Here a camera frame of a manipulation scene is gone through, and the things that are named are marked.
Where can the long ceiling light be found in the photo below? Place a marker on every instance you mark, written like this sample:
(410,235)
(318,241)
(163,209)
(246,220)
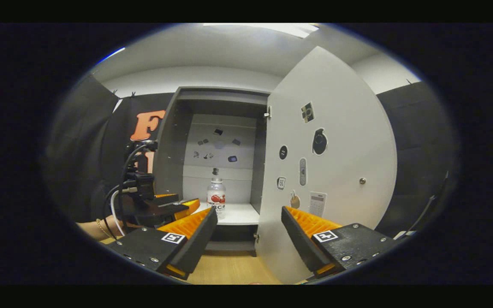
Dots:
(272,29)
(110,55)

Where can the white cabinet door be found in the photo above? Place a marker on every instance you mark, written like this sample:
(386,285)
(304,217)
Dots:
(349,141)

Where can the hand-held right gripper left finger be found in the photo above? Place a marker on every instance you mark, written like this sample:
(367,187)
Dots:
(197,244)

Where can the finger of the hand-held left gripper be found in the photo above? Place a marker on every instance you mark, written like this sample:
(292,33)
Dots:
(180,209)
(167,199)

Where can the grey cabinet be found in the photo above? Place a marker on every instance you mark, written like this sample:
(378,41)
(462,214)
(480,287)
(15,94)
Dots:
(173,149)

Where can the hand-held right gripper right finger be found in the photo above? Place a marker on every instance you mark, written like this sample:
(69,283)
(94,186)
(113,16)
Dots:
(300,239)

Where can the clear bottle red label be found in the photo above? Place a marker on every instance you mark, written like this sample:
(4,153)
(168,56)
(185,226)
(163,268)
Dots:
(216,201)

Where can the black backdrop cloth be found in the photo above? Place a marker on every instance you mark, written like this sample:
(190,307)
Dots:
(84,149)

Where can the metal door hinge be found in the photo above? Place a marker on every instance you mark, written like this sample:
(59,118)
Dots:
(267,113)
(256,238)

